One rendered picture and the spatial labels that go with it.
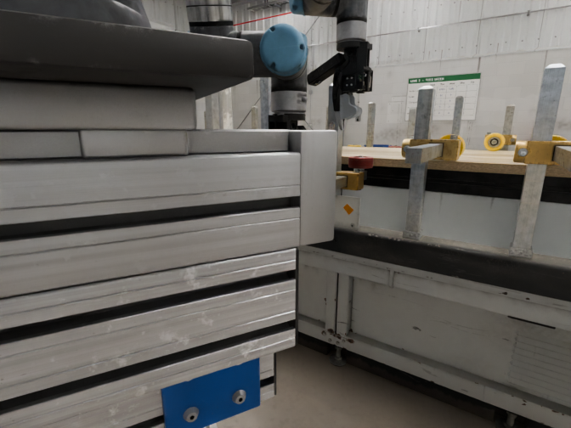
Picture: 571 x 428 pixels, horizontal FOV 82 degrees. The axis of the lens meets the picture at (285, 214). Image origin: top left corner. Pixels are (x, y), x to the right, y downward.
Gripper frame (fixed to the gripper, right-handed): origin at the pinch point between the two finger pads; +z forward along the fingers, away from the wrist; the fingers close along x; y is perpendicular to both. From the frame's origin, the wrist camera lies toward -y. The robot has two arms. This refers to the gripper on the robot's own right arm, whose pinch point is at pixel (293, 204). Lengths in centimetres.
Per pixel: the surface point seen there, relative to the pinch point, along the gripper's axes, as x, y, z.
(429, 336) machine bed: 26, -53, 57
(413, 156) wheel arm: 25.0, -3.4, -11.7
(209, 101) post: -54, -28, -27
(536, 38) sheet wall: 59, -750, -179
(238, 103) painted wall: -670, -751, -96
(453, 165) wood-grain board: 27, -49, -6
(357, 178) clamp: 4.7, -27.5, -2.9
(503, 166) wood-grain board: 40, -49, -7
